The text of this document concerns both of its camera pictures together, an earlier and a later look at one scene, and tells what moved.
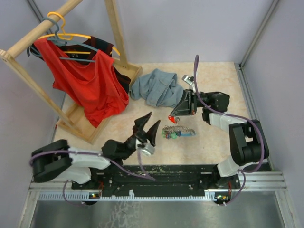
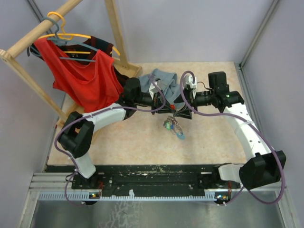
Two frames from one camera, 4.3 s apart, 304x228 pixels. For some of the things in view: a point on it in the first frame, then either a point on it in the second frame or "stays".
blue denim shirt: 159,87 stays
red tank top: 95,86 stays
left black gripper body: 142,138 → 156,100
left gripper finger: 138,126 → 167,106
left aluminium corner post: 37,13 stays
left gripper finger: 152,133 → 165,110
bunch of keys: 173,132 → 171,124
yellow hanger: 69,36 stays
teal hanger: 61,42 stays
